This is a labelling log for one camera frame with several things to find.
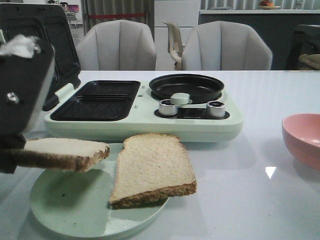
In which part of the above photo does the green breakfast maker lid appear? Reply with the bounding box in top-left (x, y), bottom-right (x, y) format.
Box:
top-left (0, 3), bottom-right (81, 111)

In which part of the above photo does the beige office chair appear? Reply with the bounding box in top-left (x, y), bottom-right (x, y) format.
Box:
top-left (163, 21), bottom-right (184, 71)

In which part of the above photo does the right silver control knob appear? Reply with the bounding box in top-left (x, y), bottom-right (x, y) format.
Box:
top-left (206, 100), bottom-right (226, 118)

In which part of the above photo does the light green round plate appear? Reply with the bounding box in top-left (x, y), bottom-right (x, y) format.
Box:
top-left (30, 143), bottom-right (168, 240)

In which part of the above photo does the pink bowl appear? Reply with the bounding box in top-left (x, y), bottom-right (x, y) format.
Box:
top-left (282, 113), bottom-right (320, 170)

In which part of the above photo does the left grey upholstered chair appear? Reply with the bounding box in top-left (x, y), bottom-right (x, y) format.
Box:
top-left (76, 20), bottom-right (157, 71)

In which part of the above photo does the black round frying pan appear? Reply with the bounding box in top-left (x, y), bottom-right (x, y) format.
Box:
top-left (149, 73), bottom-right (225, 104)

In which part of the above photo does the right grey upholstered chair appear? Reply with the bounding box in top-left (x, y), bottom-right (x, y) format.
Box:
top-left (182, 21), bottom-right (273, 71)

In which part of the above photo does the grey upholstered chair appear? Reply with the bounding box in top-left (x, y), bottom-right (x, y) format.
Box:
top-left (76, 20), bottom-right (157, 71)
top-left (182, 21), bottom-right (273, 71)

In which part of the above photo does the bread slice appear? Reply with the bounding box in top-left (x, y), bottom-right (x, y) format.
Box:
top-left (11, 137), bottom-right (110, 172)
top-left (109, 133), bottom-right (197, 208)

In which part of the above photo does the silver control knob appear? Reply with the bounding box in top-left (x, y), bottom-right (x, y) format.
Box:
top-left (158, 99), bottom-right (178, 116)
top-left (206, 100), bottom-right (226, 118)

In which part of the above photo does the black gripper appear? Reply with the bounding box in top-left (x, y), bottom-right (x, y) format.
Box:
top-left (0, 34), bottom-right (55, 174)

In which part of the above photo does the left silver control knob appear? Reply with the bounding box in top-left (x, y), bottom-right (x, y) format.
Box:
top-left (158, 99), bottom-right (178, 116)

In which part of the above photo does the black appliance at right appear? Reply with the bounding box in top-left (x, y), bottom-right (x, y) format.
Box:
top-left (285, 24), bottom-right (320, 70)

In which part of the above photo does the white cabinet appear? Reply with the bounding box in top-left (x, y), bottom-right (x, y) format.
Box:
top-left (154, 0), bottom-right (201, 71)

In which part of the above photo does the green breakfast maker base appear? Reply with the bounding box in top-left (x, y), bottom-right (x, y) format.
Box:
top-left (44, 80), bottom-right (243, 143)

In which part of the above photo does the fruit bowl on counter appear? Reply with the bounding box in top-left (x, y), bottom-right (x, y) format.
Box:
top-left (258, 0), bottom-right (281, 10)

